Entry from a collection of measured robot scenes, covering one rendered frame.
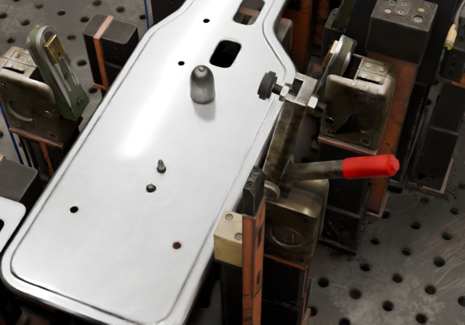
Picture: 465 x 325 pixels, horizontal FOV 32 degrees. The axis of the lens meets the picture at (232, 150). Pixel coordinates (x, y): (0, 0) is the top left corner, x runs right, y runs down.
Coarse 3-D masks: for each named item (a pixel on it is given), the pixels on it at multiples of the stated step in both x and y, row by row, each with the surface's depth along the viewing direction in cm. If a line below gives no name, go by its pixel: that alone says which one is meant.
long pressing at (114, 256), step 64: (192, 0) 115; (128, 64) 108; (192, 64) 108; (256, 64) 107; (128, 128) 101; (192, 128) 101; (256, 128) 101; (64, 192) 96; (128, 192) 96; (192, 192) 96; (64, 256) 91; (128, 256) 91; (192, 256) 90; (128, 320) 86
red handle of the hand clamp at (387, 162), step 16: (336, 160) 84; (352, 160) 82; (368, 160) 81; (384, 160) 80; (288, 176) 87; (304, 176) 86; (320, 176) 85; (336, 176) 84; (352, 176) 82; (368, 176) 81; (384, 176) 81
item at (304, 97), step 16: (272, 80) 77; (304, 80) 77; (288, 96) 76; (304, 96) 76; (288, 112) 77; (304, 112) 78; (320, 112) 78; (288, 128) 79; (272, 144) 82; (288, 144) 81; (272, 160) 84; (288, 160) 85; (272, 176) 87
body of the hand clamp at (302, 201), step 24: (288, 192) 91; (312, 192) 89; (288, 216) 89; (312, 216) 88; (264, 240) 95; (288, 240) 93; (312, 240) 92; (264, 264) 101; (288, 264) 98; (264, 288) 106; (288, 288) 104; (264, 312) 111; (288, 312) 108
